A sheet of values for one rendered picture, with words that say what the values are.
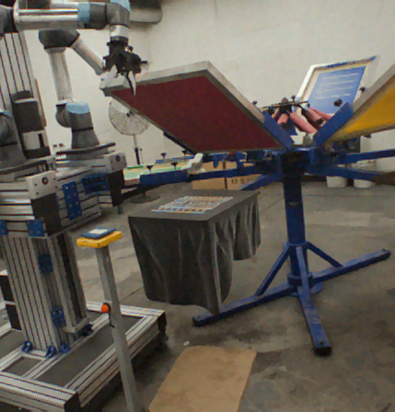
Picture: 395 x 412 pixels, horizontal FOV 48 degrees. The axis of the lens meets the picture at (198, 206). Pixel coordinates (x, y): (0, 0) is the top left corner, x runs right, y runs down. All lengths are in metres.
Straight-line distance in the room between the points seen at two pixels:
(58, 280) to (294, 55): 4.95
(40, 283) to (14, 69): 1.05
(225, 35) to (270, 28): 0.73
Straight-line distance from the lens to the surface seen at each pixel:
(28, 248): 2.36
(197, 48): 7.29
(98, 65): 2.45
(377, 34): 6.18
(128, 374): 2.05
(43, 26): 2.00
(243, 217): 2.03
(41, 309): 2.47
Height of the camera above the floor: 1.44
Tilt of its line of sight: 14 degrees down
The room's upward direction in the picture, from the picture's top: 8 degrees counter-clockwise
